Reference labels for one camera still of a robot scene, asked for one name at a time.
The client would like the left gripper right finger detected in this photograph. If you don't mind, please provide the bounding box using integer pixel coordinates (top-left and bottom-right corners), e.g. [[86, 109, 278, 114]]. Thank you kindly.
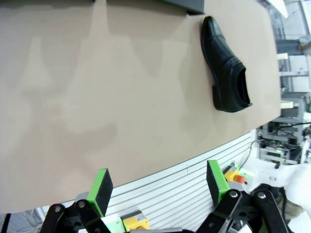
[[196, 159, 290, 233]]

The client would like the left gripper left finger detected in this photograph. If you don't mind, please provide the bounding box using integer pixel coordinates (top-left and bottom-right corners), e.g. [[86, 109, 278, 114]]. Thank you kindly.
[[40, 167, 115, 233]]

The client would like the black leather dress shoe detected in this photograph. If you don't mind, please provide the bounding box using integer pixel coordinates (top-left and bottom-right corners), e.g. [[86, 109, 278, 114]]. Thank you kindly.
[[200, 16, 253, 114]]

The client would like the black shoe stand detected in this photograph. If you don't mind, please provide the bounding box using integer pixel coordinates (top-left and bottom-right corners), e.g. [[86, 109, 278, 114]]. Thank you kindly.
[[153, 0, 205, 15]]

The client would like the yellow emergency stop button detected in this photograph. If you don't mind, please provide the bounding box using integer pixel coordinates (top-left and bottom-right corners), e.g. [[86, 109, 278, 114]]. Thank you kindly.
[[121, 210, 151, 231], [223, 166, 246, 185]]

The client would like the grey slatted aluminium base plate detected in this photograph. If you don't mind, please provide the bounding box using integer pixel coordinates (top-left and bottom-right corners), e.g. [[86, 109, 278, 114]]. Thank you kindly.
[[58, 132, 258, 233]]

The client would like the aluminium frame equipment rack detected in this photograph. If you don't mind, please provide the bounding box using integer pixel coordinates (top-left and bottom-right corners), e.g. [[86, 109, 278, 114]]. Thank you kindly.
[[257, 92, 311, 166]]

